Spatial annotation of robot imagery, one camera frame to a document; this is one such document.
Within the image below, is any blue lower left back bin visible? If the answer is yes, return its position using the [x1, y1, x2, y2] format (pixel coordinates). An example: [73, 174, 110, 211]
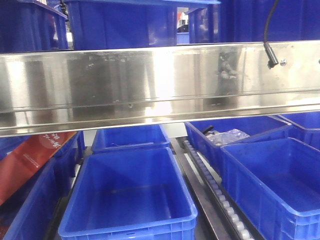
[0, 131, 86, 197]

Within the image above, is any dark blue upper left bin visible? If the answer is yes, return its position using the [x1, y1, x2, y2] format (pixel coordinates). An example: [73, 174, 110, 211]
[0, 0, 68, 54]

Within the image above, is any dark blue bin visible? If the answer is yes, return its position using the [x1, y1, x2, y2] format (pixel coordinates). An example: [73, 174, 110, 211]
[0, 0, 68, 54]
[187, 0, 320, 44]

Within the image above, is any blue lower centre front bin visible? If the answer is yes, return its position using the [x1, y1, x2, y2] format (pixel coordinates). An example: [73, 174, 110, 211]
[58, 147, 198, 240]

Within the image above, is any light blue bin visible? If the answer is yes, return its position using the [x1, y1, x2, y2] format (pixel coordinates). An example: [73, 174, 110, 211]
[64, 0, 220, 50]

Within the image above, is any blue lower right front bin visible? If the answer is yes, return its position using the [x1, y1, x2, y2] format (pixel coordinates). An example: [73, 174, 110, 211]
[221, 138, 320, 240]

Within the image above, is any clear plastic bag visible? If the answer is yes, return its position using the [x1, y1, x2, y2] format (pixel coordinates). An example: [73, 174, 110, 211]
[205, 128, 250, 146]

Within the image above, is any blue lower right back bin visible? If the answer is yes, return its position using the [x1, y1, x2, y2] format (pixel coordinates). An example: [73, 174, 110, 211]
[185, 116, 293, 175]

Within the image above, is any black cable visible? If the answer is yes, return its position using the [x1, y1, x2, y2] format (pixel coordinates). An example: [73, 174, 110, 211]
[263, 0, 280, 70]

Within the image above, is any left rail screw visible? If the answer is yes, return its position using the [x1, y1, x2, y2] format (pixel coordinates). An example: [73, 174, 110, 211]
[280, 59, 288, 67]

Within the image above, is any stainless steel shelf rail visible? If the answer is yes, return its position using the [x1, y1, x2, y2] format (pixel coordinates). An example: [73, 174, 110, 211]
[0, 40, 320, 137]

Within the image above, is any blue lower left front bin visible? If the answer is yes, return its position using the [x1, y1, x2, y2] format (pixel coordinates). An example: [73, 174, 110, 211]
[0, 159, 60, 240]

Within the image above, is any dark blue upper right bin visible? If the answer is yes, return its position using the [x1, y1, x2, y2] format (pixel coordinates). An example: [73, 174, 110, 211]
[187, 0, 320, 44]

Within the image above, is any red cardboard box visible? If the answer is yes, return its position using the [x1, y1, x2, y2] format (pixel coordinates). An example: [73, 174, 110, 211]
[0, 131, 76, 204]

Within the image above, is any blue far right back bin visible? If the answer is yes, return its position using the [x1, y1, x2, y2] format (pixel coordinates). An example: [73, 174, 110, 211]
[277, 111, 320, 150]

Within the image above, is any blue lower centre back bin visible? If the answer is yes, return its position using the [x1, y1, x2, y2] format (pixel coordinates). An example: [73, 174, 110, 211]
[91, 124, 170, 154]

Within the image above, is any white roller conveyor track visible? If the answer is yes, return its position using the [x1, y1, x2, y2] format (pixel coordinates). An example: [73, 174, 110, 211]
[183, 140, 255, 240]

